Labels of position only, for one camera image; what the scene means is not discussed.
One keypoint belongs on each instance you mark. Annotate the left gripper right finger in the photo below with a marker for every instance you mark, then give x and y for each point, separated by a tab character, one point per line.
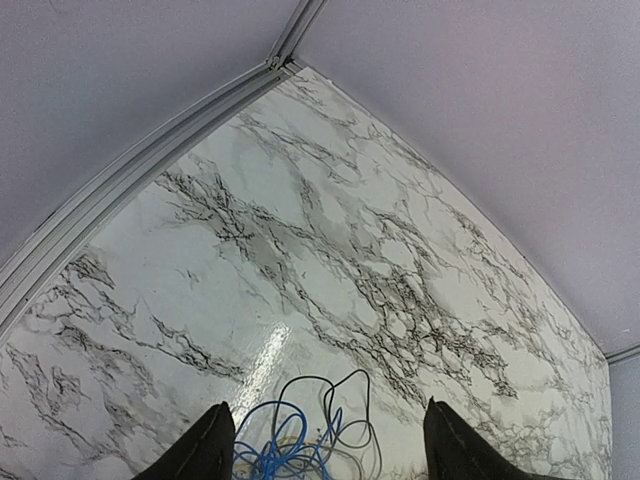
455	451

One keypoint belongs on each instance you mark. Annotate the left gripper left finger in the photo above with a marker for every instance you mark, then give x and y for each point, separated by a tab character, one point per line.
203	452

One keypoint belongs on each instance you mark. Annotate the right aluminium corner post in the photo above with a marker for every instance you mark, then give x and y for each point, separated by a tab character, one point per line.
622	355

